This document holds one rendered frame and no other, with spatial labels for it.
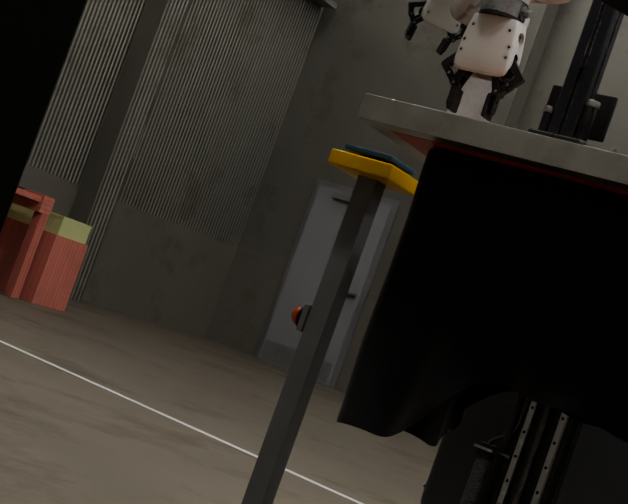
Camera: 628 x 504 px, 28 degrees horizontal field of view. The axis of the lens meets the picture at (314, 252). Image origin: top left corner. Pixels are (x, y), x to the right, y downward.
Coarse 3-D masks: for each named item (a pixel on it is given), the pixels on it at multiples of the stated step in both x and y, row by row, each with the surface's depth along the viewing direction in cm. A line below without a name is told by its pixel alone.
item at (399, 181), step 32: (352, 160) 222; (352, 192) 226; (352, 224) 224; (352, 256) 224; (320, 288) 225; (320, 320) 223; (320, 352) 224; (288, 384) 224; (288, 416) 222; (288, 448) 224; (256, 480) 222
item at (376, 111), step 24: (384, 120) 180; (408, 120) 178; (432, 120) 177; (456, 120) 175; (480, 120) 173; (408, 144) 191; (456, 144) 176; (480, 144) 172; (504, 144) 171; (528, 144) 169; (552, 144) 167; (576, 144) 166; (552, 168) 168; (576, 168) 165; (600, 168) 163; (624, 168) 162
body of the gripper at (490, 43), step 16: (480, 16) 208; (496, 16) 206; (512, 16) 205; (480, 32) 207; (496, 32) 205; (512, 32) 204; (464, 48) 208; (480, 48) 206; (496, 48) 205; (512, 48) 204; (464, 64) 208; (480, 64) 206; (496, 64) 205
